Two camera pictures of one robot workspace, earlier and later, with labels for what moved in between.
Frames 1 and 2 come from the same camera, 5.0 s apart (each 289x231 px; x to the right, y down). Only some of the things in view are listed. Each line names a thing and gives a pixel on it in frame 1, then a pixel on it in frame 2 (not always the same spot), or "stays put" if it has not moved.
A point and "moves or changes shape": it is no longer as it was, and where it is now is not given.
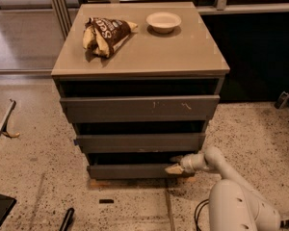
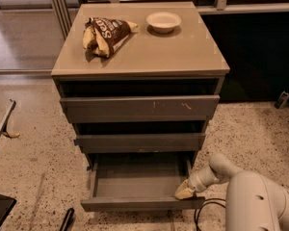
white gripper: x=189 y=163 → x=196 y=181
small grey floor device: x=282 y=100 stays put
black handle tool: x=66 y=221 stays put
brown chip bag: x=102 y=38 stays put
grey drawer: x=133 y=171 moves or changes shape
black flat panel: x=1 y=206 stays put
